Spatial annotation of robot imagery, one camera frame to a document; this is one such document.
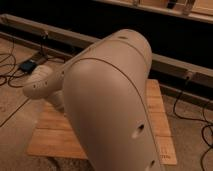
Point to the long wooden rail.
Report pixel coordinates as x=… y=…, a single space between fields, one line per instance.
x=163 y=64

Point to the black power adapter box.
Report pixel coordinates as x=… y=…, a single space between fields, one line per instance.
x=27 y=66

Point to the wooden board table top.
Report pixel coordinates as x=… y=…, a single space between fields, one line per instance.
x=54 y=137

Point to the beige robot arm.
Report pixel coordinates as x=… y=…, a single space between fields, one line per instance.
x=102 y=91

